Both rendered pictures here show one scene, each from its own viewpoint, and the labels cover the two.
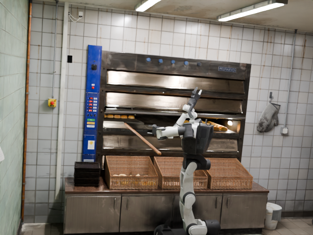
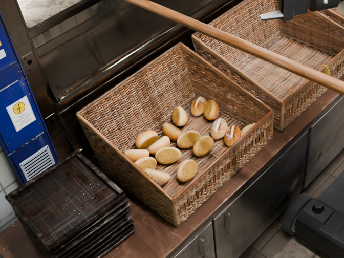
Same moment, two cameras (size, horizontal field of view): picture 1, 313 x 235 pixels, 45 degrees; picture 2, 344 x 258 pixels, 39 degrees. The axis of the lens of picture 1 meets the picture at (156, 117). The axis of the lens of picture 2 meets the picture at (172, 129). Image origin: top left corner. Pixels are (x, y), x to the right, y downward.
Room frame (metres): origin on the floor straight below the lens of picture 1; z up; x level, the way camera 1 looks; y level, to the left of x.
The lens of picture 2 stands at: (3.11, 0.83, 1.97)
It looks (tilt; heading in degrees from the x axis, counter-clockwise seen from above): 44 degrees down; 335
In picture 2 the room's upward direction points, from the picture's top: 8 degrees counter-clockwise
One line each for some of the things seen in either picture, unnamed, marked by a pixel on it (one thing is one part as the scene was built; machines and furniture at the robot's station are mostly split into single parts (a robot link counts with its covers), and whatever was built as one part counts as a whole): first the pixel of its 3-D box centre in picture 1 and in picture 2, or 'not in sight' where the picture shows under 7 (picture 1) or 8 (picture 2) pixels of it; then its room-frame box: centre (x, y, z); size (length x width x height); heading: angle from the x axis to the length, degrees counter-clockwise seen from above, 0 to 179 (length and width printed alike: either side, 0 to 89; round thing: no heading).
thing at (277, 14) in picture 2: not in sight; (271, 17); (4.04, 0.05, 1.23); 0.06 x 0.03 x 0.02; 69
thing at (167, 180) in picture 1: (179, 172); (276, 50); (4.46, -0.33, 0.72); 0.56 x 0.49 x 0.28; 105
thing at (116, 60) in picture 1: (179, 65); not in sight; (4.73, -0.23, 1.99); 1.80 x 0.08 x 0.21; 105
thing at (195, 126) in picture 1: (196, 136); not in sight; (3.83, -0.43, 1.27); 0.34 x 0.30 x 0.36; 159
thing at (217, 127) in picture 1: (204, 125); not in sight; (5.28, -0.69, 1.21); 0.61 x 0.48 x 0.06; 15
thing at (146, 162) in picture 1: (130, 171); (178, 126); (4.30, 0.25, 0.72); 0.56 x 0.49 x 0.28; 106
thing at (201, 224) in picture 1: (194, 227); not in sight; (3.87, -0.51, 0.28); 0.21 x 0.20 x 0.13; 104
